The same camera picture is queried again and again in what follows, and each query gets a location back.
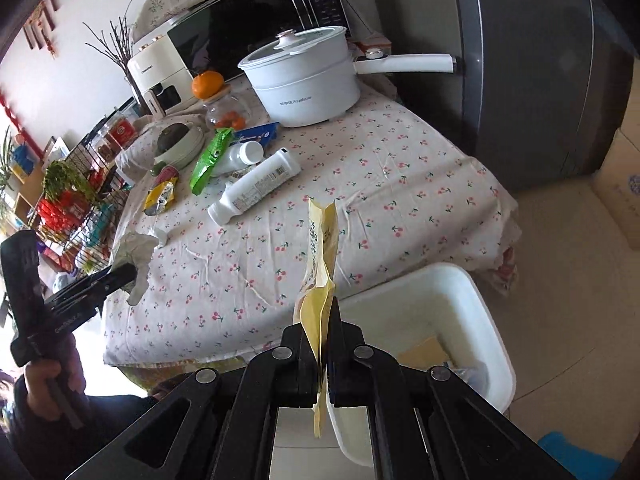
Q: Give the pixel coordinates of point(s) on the white tissue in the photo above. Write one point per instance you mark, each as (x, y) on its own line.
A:
(137, 252)

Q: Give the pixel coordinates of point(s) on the yellow floral under cloth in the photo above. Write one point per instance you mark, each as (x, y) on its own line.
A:
(160, 375)

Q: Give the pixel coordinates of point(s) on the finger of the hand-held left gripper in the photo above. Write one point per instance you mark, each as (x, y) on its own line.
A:
(100, 279)
(107, 295)

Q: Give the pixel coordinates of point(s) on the person's left forearm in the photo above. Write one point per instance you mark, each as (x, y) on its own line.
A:
(105, 417)

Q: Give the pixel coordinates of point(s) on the pink box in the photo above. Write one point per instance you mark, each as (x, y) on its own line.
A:
(372, 42)

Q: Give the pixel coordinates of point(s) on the black microwave oven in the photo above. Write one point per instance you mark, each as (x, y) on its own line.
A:
(235, 35)

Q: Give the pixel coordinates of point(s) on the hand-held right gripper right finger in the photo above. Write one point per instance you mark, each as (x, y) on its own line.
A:
(341, 355)

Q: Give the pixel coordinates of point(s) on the white air fryer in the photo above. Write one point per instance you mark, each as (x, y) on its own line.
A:
(155, 67)

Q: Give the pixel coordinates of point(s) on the glass pot lid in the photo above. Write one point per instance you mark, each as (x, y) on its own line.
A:
(290, 47)

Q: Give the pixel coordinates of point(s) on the bare dry branches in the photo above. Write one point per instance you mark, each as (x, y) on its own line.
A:
(112, 50)

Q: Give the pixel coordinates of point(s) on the blue snack box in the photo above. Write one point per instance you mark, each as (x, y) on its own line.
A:
(257, 134)

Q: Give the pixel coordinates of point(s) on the white electric pot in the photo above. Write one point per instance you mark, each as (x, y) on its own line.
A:
(310, 92)

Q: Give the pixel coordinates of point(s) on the red packet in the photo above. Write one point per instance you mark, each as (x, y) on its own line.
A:
(60, 217)

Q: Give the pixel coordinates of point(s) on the cardboard box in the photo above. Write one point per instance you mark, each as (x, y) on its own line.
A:
(620, 195)

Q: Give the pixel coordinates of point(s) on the clear plastic bottle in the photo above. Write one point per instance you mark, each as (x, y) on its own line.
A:
(467, 372)

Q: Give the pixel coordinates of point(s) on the blue plastic stool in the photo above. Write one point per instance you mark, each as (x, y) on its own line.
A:
(575, 455)

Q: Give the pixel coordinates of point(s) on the brown cardboard piece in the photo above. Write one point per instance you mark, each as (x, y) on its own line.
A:
(425, 352)

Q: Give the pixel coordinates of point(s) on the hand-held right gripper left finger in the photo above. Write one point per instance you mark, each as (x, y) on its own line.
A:
(300, 360)

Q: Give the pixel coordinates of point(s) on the green leafy vegetables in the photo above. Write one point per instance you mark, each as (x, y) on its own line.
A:
(65, 180)

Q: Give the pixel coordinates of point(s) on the dark green squash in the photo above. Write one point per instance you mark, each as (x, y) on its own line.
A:
(172, 137)

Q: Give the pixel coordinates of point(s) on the small yellow wrapper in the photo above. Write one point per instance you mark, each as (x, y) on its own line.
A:
(162, 196)

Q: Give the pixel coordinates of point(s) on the person's left hand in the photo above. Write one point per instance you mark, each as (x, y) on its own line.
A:
(55, 367)

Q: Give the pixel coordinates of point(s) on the cherry print tablecloth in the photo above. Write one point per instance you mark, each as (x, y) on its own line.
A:
(380, 175)

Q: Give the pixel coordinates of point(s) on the white plastic bin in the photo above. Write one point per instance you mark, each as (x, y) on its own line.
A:
(465, 305)

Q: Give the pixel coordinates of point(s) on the grey refrigerator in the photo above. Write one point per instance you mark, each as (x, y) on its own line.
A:
(525, 60)

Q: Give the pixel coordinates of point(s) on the floral cloth cover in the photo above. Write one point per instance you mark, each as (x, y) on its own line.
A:
(165, 0)

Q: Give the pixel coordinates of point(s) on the glass jar with wooden lid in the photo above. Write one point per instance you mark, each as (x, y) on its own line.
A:
(225, 107)

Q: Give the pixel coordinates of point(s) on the large white plastic bottle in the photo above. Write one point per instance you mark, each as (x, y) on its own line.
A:
(257, 185)

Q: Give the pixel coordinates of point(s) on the large orange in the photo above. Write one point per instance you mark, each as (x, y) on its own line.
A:
(207, 85)

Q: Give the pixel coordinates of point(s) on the green snack packet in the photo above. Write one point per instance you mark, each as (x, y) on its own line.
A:
(212, 157)

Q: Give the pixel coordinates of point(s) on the yellow paper packet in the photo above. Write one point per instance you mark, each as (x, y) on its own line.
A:
(322, 245)

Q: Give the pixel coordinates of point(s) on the red wall decoration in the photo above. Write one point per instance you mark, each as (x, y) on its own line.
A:
(42, 25)

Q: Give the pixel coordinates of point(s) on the small white plastic bottle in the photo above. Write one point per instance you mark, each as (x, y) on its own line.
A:
(242, 155)

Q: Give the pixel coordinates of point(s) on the small orange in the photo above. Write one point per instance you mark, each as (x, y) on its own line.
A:
(236, 121)
(220, 121)

